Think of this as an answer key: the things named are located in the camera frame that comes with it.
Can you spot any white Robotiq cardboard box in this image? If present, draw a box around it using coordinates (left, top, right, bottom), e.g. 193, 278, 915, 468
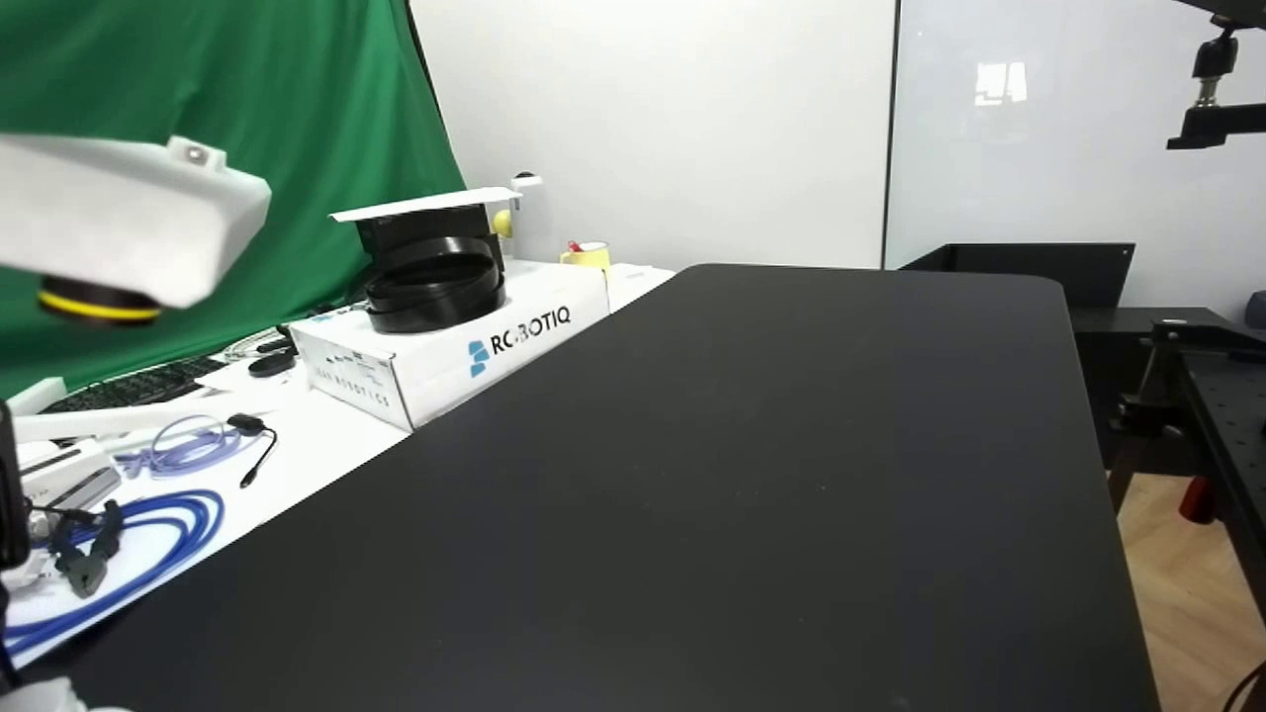
282, 257, 613, 435

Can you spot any black box with white lid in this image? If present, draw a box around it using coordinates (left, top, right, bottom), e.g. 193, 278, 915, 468
327, 180, 526, 269

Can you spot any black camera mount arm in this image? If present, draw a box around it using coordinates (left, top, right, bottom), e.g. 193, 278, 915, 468
1163, 0, 1266, 154

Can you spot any black side table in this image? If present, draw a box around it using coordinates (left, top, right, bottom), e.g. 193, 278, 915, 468
1112, 303, 1266, 623

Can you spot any dark low cabinet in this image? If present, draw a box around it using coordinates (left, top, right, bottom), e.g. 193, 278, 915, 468
904, 238, 1138, 316

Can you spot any blue coiled cable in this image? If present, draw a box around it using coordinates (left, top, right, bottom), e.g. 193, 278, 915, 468
0, 486, 230, 664

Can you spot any small black device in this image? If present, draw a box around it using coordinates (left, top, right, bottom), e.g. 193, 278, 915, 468
245, 332, 302, 385

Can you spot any white power adapter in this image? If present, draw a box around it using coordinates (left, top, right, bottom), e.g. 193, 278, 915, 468
17, 440, 121, 501

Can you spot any thin black cable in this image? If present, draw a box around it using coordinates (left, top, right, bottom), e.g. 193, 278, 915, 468
224, 411, 286, 493

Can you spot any black coiled strap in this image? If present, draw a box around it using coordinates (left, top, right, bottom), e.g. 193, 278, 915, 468
365, 233, 509, 336

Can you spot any black keyboard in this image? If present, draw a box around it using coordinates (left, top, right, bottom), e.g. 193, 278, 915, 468
40, 353, 230, 419

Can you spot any green backdrop cloth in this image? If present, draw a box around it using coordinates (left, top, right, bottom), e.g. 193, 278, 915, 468
0, 0, 466, 407

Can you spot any pale blue cable bundle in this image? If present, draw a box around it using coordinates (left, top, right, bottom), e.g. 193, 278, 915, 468
114, 411, 255, 481

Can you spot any black plastic clamp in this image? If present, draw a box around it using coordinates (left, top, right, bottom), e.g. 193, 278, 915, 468
53, 497, 131, 606

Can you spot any yellow tape roll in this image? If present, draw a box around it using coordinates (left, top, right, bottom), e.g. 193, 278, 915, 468
559, 238, 617, 278

